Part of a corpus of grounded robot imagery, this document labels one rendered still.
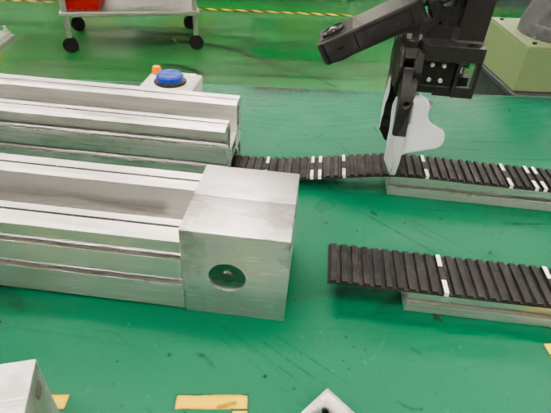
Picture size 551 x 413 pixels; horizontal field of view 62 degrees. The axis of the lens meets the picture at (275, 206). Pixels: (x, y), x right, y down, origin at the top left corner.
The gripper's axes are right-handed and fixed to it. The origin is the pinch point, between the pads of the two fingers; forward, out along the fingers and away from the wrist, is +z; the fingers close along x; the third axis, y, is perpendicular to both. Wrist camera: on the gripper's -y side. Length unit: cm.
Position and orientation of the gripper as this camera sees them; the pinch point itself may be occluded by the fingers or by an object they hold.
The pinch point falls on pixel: (384, 147)
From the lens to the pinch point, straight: 58.5
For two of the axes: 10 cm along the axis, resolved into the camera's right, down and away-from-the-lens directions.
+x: 1.1, -5.9, 8.0
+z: -0.5, 8.0, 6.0
